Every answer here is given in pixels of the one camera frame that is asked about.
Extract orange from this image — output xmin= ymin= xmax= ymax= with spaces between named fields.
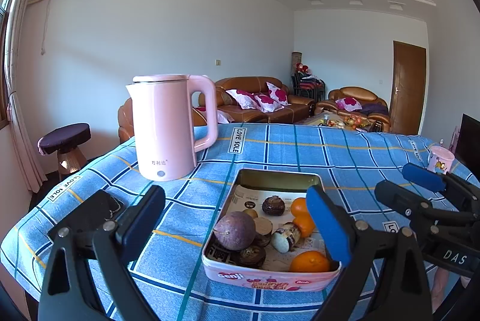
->
xmin=290 ymin=197 xmax=309 ymax=217
xmin=289 ymin=250 xmax=330 ymax=273
xmin=293 ymin=214 xmax=316 ymax=238

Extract dark mangosteen shell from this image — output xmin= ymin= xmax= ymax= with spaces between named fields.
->
xmin=262 ymin=195 xmax=286 ymax=216

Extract purple passion fruit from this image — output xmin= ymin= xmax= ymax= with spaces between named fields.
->
xmin=212 ymin=211 xmax=256 ymax=251

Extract coffee table with fruits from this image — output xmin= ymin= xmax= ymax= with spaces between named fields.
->
xmin=299 ymin=111 xmax=383 ymax=133

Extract pink cartoon cup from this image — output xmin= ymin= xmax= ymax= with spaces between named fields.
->
xmin=427 ymin=145 xmax=455 ymax=174

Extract black monitor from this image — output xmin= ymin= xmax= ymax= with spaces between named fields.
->
xmin=455 ymin=114 xmax=480 ymax=179

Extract pink metal tin box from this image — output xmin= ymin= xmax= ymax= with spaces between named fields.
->
xmin=202 ymin=169 xmax=342 ymax=292

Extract black phone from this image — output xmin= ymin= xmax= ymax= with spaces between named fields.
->
xmin=72 ymin=190 xmax=125 ymax=228

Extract brown wooden door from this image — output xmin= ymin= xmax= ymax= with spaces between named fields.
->
xmin=390 ymin=41 xmax=427 ymax=135

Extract brown leather armchair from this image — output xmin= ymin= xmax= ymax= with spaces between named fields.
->
xmin=314 ymin=86 xmax=391 ymax=133

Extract pink curtain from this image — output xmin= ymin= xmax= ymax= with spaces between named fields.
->
xmin=4 ymin=0 xmax=47 ymax=193

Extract purple cushioned stool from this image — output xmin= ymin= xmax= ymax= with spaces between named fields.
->
xmin=37 ymin=123 xmax=91 ymax=180

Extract long brown leather sofa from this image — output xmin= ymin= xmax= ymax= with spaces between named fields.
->
xmin=215 ymin=76 xmax=314 ymax=124

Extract stacked dark chairs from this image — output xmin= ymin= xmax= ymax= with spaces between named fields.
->
xmin=291 ymin=63 xmax=326 ymax=102

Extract brown chair behind kettle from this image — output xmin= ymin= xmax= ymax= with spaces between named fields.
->
xmin=117 ymin=97 xmax=134 ymax=143

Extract pink electric kettle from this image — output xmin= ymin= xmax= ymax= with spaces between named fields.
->
xmin=126 ymin=74 xmax=218 ymax=181

